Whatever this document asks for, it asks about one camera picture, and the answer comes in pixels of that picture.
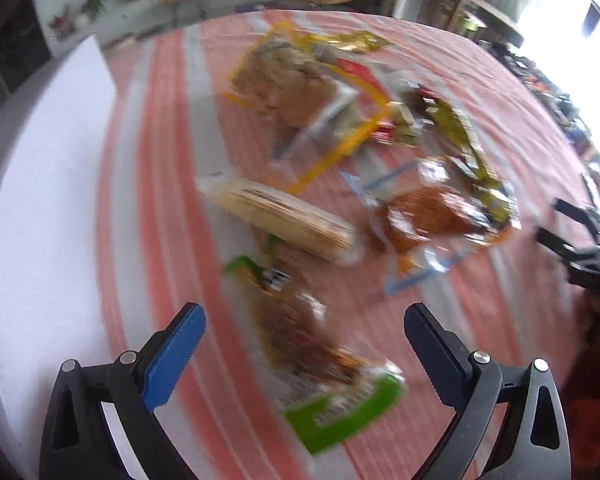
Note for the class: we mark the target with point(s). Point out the yellow and black snack packet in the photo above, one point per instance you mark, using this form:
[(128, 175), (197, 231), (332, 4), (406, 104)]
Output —
[(462, 137)]

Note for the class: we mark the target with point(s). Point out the gold foil snack packet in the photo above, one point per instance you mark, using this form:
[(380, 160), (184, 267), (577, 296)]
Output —
[(355, 40)]

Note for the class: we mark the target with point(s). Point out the red cloth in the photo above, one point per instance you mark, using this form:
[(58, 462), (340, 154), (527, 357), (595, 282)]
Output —
[(597, 375)]

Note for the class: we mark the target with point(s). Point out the red potted plant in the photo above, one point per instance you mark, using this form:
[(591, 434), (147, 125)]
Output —
[(62, 22)]

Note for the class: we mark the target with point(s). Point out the white low cabinet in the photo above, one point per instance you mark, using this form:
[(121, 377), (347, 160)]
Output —
[(140, 15)]

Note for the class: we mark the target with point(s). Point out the wooden side table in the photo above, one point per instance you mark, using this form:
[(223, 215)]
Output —
[(475, 10)]

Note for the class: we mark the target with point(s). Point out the orange clear snack packet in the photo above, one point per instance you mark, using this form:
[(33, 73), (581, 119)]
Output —
[(420, 215)]

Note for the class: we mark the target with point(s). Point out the bread packet with yellow border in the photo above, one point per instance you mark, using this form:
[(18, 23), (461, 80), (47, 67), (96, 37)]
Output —
[(285, 85)]

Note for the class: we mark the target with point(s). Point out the small dark red snack packet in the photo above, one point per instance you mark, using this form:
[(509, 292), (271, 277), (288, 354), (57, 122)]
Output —
[(420, 99)]

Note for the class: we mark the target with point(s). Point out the green snack packet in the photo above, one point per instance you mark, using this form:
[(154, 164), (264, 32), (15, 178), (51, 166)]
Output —
[(305, 340)]

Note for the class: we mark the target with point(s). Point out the pink striped cloth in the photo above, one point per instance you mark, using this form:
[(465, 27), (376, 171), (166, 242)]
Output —
[(490, 85)]

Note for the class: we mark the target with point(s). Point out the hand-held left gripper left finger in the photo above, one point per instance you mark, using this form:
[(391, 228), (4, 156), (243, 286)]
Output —
[(172, 355)]

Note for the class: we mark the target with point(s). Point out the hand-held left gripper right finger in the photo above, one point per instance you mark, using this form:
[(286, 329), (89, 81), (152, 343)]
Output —
[(432, 355)]

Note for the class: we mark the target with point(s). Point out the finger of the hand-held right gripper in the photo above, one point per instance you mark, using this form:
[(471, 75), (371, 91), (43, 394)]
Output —
[(570, 210), (555, 242)]

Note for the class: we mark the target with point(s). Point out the round cracker sleeve packet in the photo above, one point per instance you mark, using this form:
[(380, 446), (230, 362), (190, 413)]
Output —
[(280, 217)]

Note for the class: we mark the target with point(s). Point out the green potted plant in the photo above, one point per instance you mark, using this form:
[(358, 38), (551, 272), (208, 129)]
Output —
[(95, 5)]

